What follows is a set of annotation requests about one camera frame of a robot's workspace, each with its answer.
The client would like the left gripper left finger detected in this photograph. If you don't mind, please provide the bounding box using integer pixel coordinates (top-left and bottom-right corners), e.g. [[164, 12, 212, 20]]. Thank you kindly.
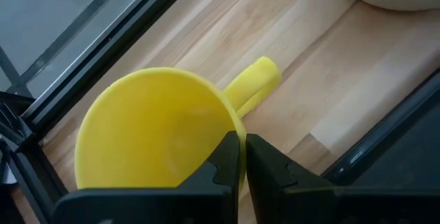
[[51, 130, 241, 224]]

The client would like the yellow plastic mug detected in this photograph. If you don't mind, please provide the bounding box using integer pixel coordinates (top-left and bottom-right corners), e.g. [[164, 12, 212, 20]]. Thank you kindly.
[[74, 56, 282, 197]]

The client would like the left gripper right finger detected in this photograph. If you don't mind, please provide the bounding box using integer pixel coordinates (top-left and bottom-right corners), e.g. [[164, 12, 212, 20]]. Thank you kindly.
[[245, 133, 440, 224]]

